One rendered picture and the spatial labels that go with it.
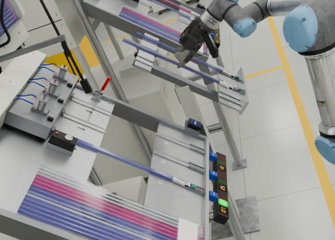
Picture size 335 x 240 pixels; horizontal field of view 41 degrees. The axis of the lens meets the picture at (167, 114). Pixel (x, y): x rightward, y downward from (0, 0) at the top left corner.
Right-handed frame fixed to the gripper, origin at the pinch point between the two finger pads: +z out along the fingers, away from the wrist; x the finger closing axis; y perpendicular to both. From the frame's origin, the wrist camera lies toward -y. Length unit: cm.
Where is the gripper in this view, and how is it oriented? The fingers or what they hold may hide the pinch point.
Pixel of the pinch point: (181, 65)
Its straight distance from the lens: 182.2
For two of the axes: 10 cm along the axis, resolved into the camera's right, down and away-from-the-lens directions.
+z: -5.7, 6.8, 4.6
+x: -0.8, 5.1, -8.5
